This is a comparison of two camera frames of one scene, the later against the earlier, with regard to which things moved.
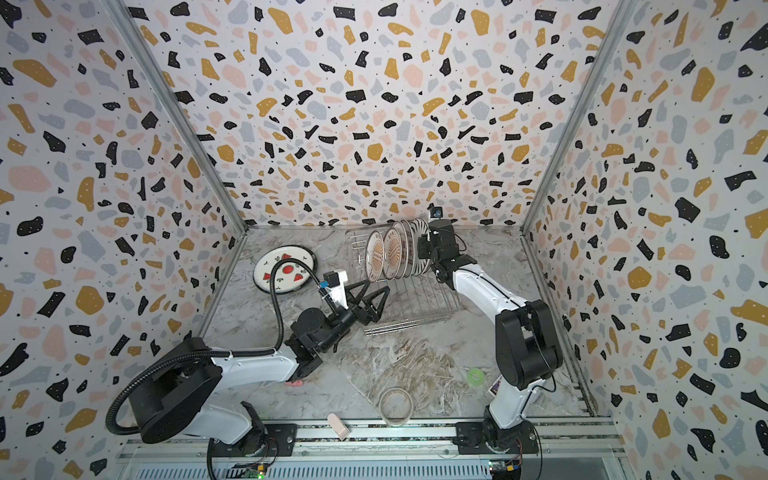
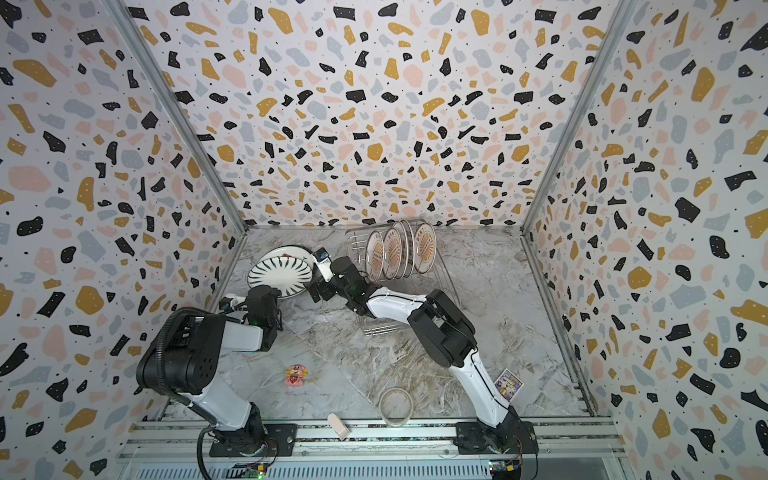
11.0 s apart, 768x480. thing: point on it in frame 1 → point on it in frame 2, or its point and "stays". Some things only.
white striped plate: x=417 y=266 → x=290 y=274
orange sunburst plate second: x=392 y=253 stays
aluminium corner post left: x=177 y=110 stays
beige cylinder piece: x=338 y=426 stays
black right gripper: x=429 y=241 → x=327 y=283
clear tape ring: x=380 y=407 stays
